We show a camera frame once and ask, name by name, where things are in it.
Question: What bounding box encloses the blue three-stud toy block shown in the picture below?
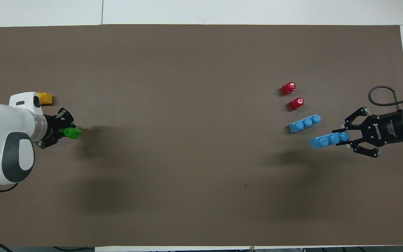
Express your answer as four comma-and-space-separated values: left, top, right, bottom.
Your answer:
309, 131, 350, 149
288, 114, 321, 134

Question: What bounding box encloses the green two-stud toy block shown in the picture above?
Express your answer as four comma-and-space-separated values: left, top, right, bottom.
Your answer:
60, 127, 83, 140

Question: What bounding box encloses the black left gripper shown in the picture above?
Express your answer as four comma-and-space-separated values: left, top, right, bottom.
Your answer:
36, 108, 76, 149

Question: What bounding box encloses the black floor cable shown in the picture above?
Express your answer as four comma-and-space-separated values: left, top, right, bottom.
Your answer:
53, 246, 95, 252

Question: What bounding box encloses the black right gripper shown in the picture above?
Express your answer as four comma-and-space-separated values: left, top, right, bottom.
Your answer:
332, 107, 403, 159

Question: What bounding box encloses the brown paper table mat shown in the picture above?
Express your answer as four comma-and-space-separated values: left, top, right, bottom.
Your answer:
0, 24, 403, 247

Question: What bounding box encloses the red one-stud toy block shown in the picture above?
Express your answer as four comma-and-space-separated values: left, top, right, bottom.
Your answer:
288, 97, 305, 111
280, 82, 296, 96

